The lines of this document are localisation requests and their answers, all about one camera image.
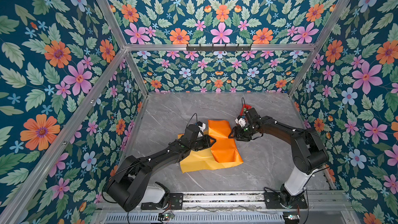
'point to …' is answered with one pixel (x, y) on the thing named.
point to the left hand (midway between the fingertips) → (218, 138)
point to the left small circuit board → (164, 216)
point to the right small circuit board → (291, 218)
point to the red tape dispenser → (246, 106)
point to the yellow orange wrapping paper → (223, 153)
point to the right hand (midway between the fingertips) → (232, 136)
